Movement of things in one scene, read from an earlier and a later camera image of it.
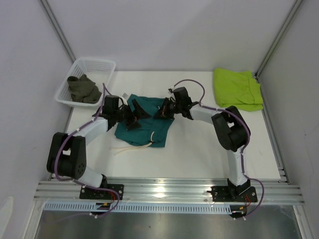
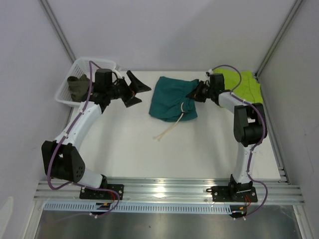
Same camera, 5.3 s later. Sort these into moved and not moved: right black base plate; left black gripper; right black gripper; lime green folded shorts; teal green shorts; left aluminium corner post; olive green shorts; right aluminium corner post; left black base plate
Moved: right black gripper; left black gripper; teal green shorts
Not moved: lime green folded shorts; left black base plate; olive green shorts; right black base plate; right aluminium corner post; left aluminium corner post
